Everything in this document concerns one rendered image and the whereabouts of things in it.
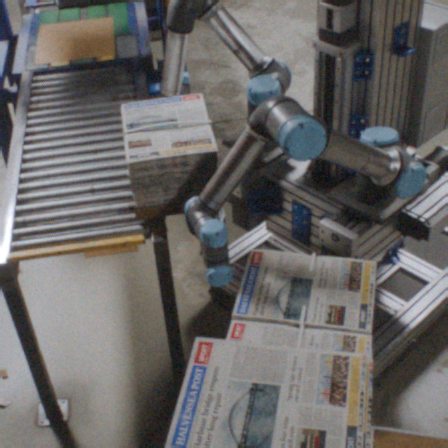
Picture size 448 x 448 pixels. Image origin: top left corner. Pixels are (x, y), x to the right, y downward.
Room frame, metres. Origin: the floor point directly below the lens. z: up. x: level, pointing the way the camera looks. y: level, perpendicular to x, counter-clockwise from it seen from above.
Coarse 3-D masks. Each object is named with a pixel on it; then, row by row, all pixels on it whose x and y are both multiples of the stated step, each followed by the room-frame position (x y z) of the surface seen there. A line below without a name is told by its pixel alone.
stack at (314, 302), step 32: (256, 256) 1.57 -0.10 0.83; (288, 256) 1.56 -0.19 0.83; (320, 256) 1.55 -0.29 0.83; (256, 288) 1.44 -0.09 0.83; (288, 288) 1.43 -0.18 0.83; (320, 288) 1.42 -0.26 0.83; (352, 288) 1.41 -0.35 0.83; (256, 320) 1.32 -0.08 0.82; (288, 320) 1.31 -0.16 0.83; (320, 320) 1.30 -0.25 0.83; (352, 320) 1.29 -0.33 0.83
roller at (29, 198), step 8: (104, 184) 2.04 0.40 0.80; (112, 184) 2.04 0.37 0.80; (120, 184) 2.03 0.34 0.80; (128, 184) 2.03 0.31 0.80; (40, 192) 2.02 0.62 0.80; (48, 192) 2.02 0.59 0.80; (56, 192) 2.01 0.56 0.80; (64, 192) 2.01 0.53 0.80; (72, 192) 2.01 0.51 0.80; (80, 192) 2.01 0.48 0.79; (88, 192) 2.01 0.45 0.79; (96, 192) 2.01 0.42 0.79; (104, 192) 2.01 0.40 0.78; (112, 192) 2.02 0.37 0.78; (24, 200) 1.99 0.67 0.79; (32, 200) 1.99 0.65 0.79; (40, 200) 1.99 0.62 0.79; (48, 200) 1.99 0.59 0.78; (56, 200) 2.00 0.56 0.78
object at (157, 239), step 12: (132, 60) 3.01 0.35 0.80; (144, 72) 2.88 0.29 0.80; (144, 84) 2.77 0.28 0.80; (144, 96) 2.66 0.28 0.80; (156, 228) 1.77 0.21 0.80; (156, 240) 1.71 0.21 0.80; (156, 252) 1.71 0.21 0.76; (168, 252) 1.71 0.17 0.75; (156, 264) 1.70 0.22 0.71; (168, 264) 1.71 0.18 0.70
